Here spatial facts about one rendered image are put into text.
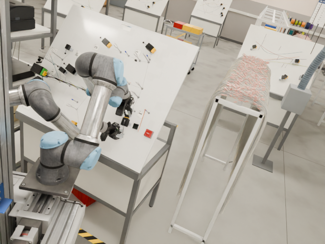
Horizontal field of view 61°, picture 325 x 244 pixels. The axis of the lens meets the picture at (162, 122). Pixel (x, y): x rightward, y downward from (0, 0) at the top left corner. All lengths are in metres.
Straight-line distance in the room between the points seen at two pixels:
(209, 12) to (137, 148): 9.16
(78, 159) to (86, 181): 1.14
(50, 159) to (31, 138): 1.30
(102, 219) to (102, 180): 0.62
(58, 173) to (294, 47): 4.29
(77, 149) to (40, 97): 0.37
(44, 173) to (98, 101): 0.41
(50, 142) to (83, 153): 0.15
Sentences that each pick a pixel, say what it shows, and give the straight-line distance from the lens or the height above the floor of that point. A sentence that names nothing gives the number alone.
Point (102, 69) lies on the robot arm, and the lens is 1.31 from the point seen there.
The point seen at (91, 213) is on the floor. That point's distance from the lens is 2.85.
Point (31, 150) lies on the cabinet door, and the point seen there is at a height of 0.51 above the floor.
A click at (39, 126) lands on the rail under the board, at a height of 0.84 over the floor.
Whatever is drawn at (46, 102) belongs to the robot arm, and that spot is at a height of 1.44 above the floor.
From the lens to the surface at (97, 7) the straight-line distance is 6.13.
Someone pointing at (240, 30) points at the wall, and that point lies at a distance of 12.83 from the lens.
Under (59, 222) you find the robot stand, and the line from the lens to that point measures 1.38.
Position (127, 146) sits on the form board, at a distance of 2.03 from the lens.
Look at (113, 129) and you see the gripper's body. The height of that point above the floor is 1.15.
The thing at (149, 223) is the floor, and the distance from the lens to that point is 2.86.
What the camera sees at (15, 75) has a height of 1.12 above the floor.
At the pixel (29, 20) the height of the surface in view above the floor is 1.54.
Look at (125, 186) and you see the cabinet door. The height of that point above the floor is 0.66.
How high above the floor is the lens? 2.15
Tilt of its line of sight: 29 degrees down
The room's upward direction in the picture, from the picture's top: 15 degrees clockwise
